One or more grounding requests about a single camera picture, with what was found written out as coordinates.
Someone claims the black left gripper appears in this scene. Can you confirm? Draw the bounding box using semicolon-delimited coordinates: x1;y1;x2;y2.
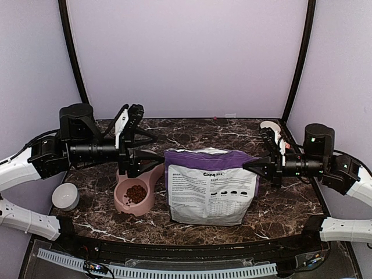
69;126;165;177

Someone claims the purple white pet food bag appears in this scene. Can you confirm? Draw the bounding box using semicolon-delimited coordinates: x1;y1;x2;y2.
164;148;259;227

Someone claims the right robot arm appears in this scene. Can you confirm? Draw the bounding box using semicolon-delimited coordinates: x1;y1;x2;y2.
242;153;371;252

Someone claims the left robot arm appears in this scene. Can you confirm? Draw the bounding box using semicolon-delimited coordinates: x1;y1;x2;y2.
1;133;164;253

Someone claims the pink double pet bowl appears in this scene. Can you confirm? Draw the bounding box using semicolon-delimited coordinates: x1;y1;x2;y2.
114;163;164;216

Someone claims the black white dotted cup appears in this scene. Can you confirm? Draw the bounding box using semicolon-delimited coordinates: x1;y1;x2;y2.
259;120;281;133

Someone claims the white grey ceramic bowl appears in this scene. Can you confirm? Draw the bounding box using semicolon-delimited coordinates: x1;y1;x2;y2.
52;183;80;212

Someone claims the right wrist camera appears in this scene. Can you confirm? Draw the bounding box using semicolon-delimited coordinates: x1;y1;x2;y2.
259;123;336;163

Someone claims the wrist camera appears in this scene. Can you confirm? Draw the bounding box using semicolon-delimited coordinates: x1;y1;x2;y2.
259;123;336;163
59;103;145;149

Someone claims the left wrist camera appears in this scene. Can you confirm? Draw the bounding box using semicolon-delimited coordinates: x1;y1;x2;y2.
59;103;145;149

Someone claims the grey slotted cable duct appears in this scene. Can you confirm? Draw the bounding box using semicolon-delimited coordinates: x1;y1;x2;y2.
37;248;278;278

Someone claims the black front table rail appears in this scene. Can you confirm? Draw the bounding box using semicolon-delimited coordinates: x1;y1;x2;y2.
53;221;331;261

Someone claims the black left frame post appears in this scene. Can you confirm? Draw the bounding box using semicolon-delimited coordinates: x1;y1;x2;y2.
58;0;90;104

